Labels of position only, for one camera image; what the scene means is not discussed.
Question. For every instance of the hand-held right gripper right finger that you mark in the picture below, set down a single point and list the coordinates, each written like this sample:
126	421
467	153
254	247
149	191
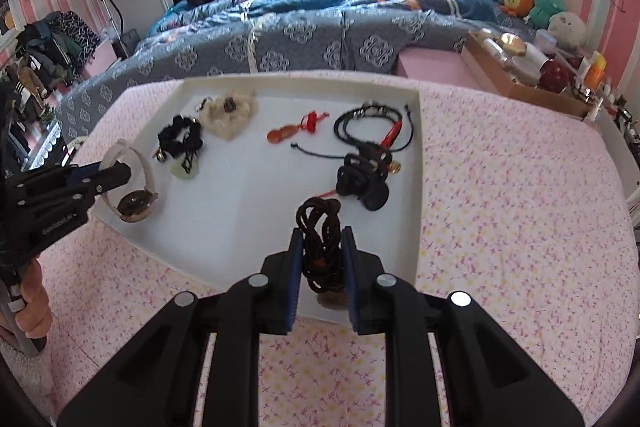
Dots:
352	277

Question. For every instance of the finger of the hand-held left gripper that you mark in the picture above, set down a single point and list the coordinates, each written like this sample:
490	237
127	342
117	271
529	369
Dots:
85	174
75	199

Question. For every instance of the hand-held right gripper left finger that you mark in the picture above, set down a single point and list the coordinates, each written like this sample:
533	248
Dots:
295	277

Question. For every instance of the beige headband with black end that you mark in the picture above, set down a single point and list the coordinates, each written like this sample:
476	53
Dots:
136	206

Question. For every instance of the black hair claw clip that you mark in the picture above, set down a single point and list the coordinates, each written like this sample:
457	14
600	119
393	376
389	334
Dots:
375	197

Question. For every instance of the black scrunchie with rhinestone charm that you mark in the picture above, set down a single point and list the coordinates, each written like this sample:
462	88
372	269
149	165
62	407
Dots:
172	142

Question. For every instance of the white shallow tray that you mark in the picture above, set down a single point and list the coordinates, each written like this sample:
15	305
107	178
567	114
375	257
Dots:
250	187

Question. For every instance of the black knot pendant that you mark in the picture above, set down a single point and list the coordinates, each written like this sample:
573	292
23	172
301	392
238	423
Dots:
372	153

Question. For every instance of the orange pendant with red knot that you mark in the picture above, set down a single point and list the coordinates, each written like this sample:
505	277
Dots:
280	136

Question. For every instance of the person's left hand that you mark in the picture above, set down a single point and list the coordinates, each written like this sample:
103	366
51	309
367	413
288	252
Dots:
35	307

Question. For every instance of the clothes rack with clothes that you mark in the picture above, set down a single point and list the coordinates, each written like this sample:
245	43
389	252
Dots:
50	47

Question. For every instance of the black phone stand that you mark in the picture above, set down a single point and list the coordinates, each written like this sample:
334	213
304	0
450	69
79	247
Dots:
125	42

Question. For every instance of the cream fluffy scrunchie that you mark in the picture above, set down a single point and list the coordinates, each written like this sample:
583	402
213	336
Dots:
225	119

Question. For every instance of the pink floral bedsheet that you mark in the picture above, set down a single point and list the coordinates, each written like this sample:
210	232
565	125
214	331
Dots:
500	207

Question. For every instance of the blue patterned quilt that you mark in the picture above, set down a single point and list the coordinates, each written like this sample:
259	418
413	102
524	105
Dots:
300	37

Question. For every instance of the cardboard box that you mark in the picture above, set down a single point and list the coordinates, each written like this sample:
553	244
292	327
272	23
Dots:
500	84

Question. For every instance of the gold lid jar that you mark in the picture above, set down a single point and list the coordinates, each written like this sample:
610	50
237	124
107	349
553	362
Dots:
512	44

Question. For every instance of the red jar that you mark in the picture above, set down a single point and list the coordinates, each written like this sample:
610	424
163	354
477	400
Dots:
555	76

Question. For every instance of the orange bottle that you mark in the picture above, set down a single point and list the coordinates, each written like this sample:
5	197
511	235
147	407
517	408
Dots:
595	71

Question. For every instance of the white plush toy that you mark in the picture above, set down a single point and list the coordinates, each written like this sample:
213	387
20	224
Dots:
567	29

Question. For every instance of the green plush toy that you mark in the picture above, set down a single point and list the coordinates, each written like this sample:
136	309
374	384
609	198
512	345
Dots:
545	9

